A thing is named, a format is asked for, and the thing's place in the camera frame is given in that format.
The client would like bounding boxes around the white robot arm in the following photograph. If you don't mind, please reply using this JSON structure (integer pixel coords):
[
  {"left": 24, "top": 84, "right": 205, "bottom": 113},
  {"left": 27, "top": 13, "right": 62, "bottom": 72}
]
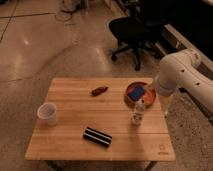
[{"left": 152, "top": 49, "right": 213, "bottom": 113}]

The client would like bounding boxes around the orange ceramic bowl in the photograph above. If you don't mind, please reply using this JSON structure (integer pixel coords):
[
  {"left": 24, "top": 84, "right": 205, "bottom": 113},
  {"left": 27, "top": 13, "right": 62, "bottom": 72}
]
[{"left": 124, "top": 82, "right": 156, "bottom": 108}]

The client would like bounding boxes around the blue sponge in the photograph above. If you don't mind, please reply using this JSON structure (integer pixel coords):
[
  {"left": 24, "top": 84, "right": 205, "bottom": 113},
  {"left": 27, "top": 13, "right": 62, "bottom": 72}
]
[{"left": 128, "top": 86, "right": 145, "bottom": 101}]

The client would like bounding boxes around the clear plastic bottle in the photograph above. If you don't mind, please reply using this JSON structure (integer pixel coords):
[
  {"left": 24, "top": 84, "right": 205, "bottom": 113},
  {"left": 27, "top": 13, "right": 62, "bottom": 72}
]
[{"left": 131, "top": 100, "right": 146, "bottom": 125}]

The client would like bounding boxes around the wooden table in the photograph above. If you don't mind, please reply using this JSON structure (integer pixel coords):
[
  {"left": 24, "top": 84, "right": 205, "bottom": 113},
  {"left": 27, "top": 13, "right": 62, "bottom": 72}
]
[{"left": 25, "top": 78, "right": 176, "bottom": 161}]

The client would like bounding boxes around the black white striped box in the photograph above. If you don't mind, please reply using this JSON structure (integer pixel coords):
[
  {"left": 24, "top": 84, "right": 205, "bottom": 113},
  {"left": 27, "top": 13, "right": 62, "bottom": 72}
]
[{"left": 83, "top": 127, "right": 112, "bottom": 147}]

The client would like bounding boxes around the black office chair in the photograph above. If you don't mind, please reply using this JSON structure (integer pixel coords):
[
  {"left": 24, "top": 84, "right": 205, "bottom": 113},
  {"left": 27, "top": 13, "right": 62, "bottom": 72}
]
[{"left": 109, "top": 0, "right": 169, "bottom": 71}]

